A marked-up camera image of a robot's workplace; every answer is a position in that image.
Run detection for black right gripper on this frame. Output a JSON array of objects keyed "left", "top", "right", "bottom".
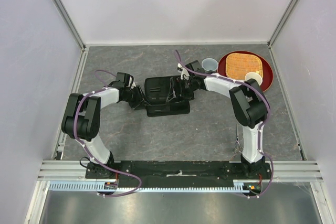
[{"left": 167, "top": 77, "right": 197, "bottom": 103}]

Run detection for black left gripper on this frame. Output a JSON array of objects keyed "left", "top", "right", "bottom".
[{"left": 123, "top": 86, "right": 151, "bottom": 111}]

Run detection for black zippered tool case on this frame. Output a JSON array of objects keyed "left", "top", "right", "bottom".
[{"left": 144, "top": 76, "right": 190, "bottom": 117}]

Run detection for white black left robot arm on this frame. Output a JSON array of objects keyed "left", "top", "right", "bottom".
[{"left": 61, "top": 86, "right": 144, "bottom": 179}]

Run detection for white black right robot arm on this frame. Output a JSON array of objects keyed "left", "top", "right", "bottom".
[{"left": 166, "top": 73, "right": 273, "bottom": 179}]

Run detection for pale blue footed mug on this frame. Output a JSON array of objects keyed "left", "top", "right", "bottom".
[{"left": 201, "top": 58, "right": 218, "bottom": 74}]

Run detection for woven bamboo basket tray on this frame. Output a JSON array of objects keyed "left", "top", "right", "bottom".
[{"left": 225, "top": 53, "right": 264, "bottom": 80}]

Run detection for yellow-green ceramic mug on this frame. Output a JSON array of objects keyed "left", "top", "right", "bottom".
[{"left": 245, "top": 71, "right": 263, "bottom": 86}]

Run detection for silver thinning scissors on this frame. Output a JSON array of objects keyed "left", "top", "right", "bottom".
[{"left": 233, "top": 124, "right": 244, "bottom": 155}]

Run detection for round red lacquer tray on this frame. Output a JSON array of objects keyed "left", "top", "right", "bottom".
[{"left": 217, "top": 51, "right": 274, "bottom": 91}]

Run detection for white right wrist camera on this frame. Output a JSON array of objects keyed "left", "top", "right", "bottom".
[{"left": 177, "top": 60, "right": 201, "bottom": 80}]

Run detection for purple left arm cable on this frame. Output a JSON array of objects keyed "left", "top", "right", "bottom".
[{"left": 73, "top": 70, "right": 144, "bottom": 198}]

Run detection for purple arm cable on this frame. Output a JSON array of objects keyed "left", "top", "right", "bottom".
[
  {"left": 173, "top": 49, "right": 275, "bottom": 200},
  {"left": 73, "top": 70, "right": 144, "bottom": 198}
]

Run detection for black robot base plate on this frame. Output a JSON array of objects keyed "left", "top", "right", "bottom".
[{"left": 84, "top": 158, "right": 273, "bottom": 195}]

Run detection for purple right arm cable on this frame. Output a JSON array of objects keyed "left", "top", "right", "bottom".
[{"left": 173, "top": 49, "right": 275, "bottom": 200}]

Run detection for blue slotted cable duct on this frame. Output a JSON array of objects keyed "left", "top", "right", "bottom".
[{"left": 49, "top": 179, "right": 263, "bottom": 193}]

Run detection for aluminium front frame rail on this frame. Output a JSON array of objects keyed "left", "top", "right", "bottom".
[{"left": 37, "top": 160, "right": 323, "bottom": 182}]

